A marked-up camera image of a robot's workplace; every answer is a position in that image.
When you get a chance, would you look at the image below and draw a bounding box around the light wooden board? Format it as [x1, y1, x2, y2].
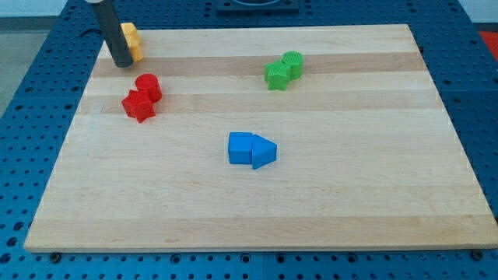
[24, 24, 497, 253]

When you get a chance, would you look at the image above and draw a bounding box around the blue cube block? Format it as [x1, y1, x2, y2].
[228, 131, 253, 164]

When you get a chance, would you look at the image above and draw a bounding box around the blue triangle block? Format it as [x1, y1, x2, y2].
[251, 135, 278, 170]

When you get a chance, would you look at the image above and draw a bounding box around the green star block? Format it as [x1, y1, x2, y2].
[265, 60, 291, 91]

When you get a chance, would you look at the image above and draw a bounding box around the green cylinder block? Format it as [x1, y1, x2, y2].
[282, 51, 303, 80]

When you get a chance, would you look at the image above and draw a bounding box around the red cylinder block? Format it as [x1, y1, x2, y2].
[135, 73, 163, 103]

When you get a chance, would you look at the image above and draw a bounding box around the red star block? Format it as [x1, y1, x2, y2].
[121, 89, 156, 123]

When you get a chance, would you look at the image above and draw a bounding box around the yellow block lower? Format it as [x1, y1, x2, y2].
[128, 44, 143, 62]

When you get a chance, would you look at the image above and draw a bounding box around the yellow block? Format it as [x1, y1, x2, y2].
[121, 23, 141, 46]
[128, 44, 143, 62]

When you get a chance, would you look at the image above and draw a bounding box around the yellow block upper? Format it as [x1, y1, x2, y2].
[121, 23, 141, 46]

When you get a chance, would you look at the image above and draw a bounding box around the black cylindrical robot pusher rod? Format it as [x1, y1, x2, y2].
[86, 0, 134, 68]

